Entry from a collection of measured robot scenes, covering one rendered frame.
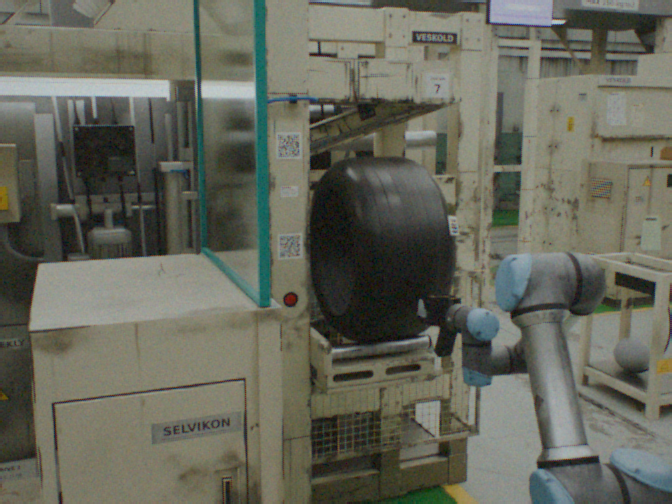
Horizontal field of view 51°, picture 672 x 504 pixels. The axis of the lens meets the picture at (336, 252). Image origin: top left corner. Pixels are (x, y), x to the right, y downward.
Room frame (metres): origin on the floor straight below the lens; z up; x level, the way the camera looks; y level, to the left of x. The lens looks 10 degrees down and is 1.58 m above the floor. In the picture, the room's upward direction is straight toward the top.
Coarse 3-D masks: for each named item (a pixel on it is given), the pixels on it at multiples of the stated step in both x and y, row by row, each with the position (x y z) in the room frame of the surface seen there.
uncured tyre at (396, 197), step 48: (336, 192) 2.40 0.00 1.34; (384, 192) 2.00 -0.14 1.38; (432, 192) 2.05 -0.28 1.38; (336, 240) 2.46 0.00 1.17; (384, 240) 1.92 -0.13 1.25; (432, 240) 1.97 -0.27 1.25; (336, 288) 2.39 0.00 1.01; (384, 288) 1.92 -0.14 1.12; (432, 288) 1.97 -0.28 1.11; (384, 336) 2.05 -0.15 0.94
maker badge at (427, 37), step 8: (416, 32) 2.81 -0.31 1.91; (424, 32) 2.82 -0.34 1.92; (432, 32) 2.83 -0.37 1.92; (440, 32) 2.84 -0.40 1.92; (448, 32) 2.86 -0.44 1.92; (416, 40) 2.81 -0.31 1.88; (424, 40) 2.82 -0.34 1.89; (432, 40) 2.83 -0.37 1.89; (440, 40) 2.84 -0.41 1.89; (448, 40) 2.86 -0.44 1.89; (456, 40) 2.87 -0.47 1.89
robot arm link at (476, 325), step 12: (456, 312) 1.74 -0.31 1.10; (468, 312) 1.70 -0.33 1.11; (480, 312) 1.67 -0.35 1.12; (456, 324) 1.73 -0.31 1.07; (468, 324) 1.67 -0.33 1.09; (480, 324) 1.65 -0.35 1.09; (492, 324) 1.66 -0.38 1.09; (468, 336) 1.68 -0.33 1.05; (480, 336) 1.65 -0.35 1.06; (492, 336) 1.66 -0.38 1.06
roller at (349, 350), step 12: (408, 336) 2.10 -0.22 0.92; (420, 336) 2.11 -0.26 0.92; (336, 348) 2.00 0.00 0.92; (348, 348) 2.01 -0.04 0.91; (360, 348) 2.02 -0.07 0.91; (372, 348) 2.04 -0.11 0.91; (384, 348) 2.05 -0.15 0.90; (396, 348) 2.06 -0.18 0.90; (408, 348) 2.08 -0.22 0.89; (420, 348) 2.10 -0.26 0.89
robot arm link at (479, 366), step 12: (468, 348) 1.68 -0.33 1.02; (480, 348) 1.67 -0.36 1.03; (492, 348) 1.70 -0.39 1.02; (504, 348) 1.70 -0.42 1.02; (468, 360) 1.67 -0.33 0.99; (480, 360) 1.66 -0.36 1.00; (492, 360) 1.67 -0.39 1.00; (504, 360) 1.67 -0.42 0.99; (468, 372) 1.67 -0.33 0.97; (480, 372) 1.66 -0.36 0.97; (492, 372) 1.67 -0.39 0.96; (504, 372) 1.68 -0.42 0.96; (468, 384) 1.67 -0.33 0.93; (480, 384) 1.66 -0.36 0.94
